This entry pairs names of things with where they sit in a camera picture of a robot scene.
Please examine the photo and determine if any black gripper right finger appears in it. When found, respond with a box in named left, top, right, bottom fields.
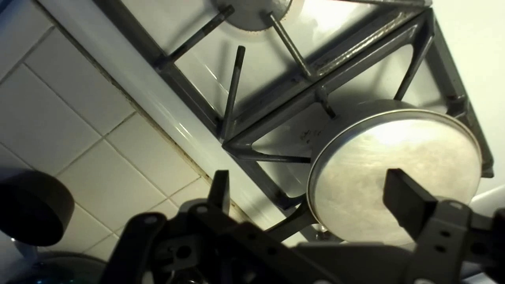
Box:
left=383, top=167, right=505, bottom=284

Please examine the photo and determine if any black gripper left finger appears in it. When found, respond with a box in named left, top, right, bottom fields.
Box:
left=102, top=168, right=250, bottom=284

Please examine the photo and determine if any silver lid with black knob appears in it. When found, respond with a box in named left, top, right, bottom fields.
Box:
left=305, top=107, right=484, bottom=249

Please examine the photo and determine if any silver metal pot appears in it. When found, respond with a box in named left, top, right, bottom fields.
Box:
left=286, top=97, right=424, bottom=159

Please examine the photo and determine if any white gas stove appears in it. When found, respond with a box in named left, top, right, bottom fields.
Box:
left=37, top=0, right=505, bottom=249

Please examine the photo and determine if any black stove grate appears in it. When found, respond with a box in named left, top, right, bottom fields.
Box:
left=94, top=0, right=496, bottom=243

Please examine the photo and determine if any round black burner cap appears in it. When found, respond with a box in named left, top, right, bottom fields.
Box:
left=210, top=0, right=296, bottom=33

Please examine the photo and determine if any dark round cylinder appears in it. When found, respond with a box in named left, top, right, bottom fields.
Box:
left=0, top=170, right=76, bottom=249

